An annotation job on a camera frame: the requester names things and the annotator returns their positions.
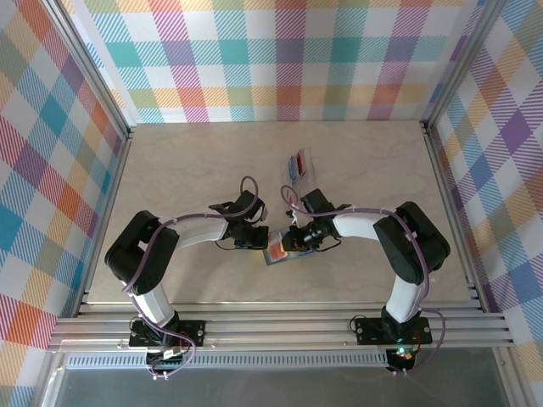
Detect teal leather card holder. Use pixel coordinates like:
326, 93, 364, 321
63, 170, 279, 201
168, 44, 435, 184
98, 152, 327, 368
261, 228, 318, 267

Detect electronics board with lit LED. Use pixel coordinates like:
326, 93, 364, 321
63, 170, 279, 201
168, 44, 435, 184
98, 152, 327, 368
388, 345, 419, 375

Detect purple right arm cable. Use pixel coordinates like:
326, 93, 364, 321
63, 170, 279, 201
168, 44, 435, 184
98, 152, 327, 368
281, 185, 447, 376

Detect grey metal base panel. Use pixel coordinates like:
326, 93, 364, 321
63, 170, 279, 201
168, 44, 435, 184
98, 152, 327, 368
40, 351, 525, 407

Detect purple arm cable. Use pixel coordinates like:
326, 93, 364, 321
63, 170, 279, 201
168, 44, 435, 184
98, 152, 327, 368
121, 176, 263, 381
281, 185, 447, 376

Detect aluminium cross rail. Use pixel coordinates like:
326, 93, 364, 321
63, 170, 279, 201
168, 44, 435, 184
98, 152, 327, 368
47, 301, 517, 352

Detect clear acrylic card stand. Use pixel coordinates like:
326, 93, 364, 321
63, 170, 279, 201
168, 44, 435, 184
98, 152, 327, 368
279, 146, 322, 213

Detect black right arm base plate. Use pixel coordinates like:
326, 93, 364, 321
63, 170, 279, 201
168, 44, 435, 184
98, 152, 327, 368
354, 316, 434, 345

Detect aluminium frame post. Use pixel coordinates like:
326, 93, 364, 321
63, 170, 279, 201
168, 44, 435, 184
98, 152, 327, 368
40, 0, 137, 143
418, 0, 511, 133

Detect aluminium table side rail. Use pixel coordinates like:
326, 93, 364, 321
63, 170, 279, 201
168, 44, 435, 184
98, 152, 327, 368
74, 126, 136, 318
422, 122, 489, 313

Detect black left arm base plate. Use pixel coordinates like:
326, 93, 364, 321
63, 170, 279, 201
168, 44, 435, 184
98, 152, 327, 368
128, 320, 208, 349

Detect grey slotted cable duct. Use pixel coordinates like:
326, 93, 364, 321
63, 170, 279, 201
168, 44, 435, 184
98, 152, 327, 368
65, 354, 391, 370

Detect electronics board with white plug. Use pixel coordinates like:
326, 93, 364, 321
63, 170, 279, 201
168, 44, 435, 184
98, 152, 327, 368
146, 347, 192, 381

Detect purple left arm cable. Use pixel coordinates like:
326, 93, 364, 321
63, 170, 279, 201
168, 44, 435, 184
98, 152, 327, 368
121, 176, 263, 381

